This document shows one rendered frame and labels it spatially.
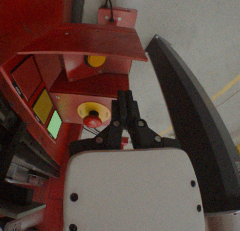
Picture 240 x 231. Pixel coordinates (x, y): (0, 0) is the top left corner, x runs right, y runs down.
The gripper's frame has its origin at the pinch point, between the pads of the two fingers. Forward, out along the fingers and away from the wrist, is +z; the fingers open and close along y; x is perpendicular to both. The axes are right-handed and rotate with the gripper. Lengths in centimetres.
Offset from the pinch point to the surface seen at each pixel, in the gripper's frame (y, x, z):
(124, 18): 7, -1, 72
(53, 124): -13.0, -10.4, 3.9
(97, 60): -3.9, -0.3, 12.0
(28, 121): -30.2, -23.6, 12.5
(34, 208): -18.5, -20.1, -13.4
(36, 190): -62, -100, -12
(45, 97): -12.8, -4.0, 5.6
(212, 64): 99, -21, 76
